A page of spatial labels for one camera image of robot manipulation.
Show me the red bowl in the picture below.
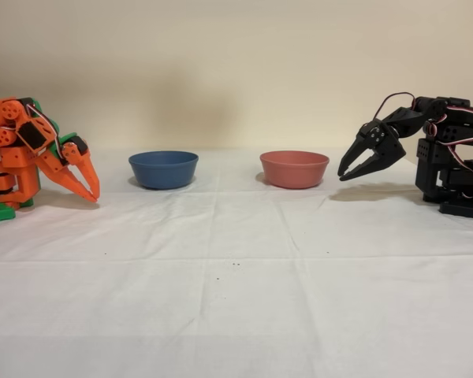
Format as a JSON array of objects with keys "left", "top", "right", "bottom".
[{"left": 259, "top": 150, "right": 330, "bottom": 190}]

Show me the blue bowl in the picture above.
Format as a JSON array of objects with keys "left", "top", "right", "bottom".
[{"left": 128, "top": 150, "right": 200, "bottom": 190}]

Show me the white tablecloth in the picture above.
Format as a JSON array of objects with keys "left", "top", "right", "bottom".
[{"left": 0, "top": 148, "right": 473, "bottom": 378}]

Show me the red white black servo cable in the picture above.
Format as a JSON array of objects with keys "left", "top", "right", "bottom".
[{"left": 372, "top": 92, "right": 417, "bottom": 120}]

